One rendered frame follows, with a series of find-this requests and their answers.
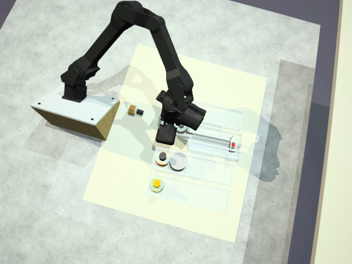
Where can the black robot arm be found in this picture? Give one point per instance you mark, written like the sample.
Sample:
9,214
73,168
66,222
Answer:
179,82

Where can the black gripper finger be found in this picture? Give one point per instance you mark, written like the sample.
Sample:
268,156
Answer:
161,127

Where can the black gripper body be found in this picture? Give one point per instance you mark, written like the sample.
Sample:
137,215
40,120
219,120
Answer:
167,134

